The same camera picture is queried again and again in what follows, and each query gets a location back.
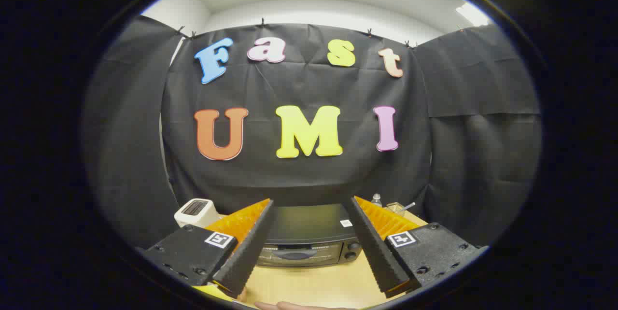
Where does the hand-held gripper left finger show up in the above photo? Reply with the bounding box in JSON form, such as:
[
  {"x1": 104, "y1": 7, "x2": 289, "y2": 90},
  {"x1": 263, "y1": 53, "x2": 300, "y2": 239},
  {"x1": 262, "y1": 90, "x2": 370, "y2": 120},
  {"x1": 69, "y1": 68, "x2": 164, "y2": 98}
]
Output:
[{"x1": 143, "y1": 198, "x2": 276, "y2": 299}]

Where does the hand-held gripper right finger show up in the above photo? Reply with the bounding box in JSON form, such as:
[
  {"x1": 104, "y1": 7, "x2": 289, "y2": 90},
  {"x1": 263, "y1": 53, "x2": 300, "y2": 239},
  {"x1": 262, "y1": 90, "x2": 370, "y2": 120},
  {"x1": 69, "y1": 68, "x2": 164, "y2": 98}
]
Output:
[{"x1": 342, "y1": 196, "x2": 488, "y2": 299}]

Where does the black toaster oven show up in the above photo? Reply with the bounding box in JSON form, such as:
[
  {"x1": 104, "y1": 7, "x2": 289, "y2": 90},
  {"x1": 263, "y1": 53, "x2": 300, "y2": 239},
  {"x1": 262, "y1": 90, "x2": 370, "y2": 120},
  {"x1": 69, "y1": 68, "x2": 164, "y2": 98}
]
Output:
[{"x1": 256, "y1": 203, "x2": 364, "y2": 268}]

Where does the ceiling light panel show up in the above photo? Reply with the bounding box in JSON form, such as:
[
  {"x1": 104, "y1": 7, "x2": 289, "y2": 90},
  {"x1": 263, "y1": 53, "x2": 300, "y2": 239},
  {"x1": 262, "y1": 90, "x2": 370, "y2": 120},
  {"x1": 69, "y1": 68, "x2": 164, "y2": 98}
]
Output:
[{"x1": 455, "y1": 2, "x2": 492, "y2": 27}]

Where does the white bread toaster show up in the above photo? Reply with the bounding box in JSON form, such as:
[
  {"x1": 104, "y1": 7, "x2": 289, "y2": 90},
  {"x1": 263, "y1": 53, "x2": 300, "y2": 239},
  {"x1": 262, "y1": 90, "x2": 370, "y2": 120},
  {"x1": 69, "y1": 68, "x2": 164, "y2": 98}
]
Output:
[{"x1": 174, "y1": 198, "x2": 220, "y2": 228}]

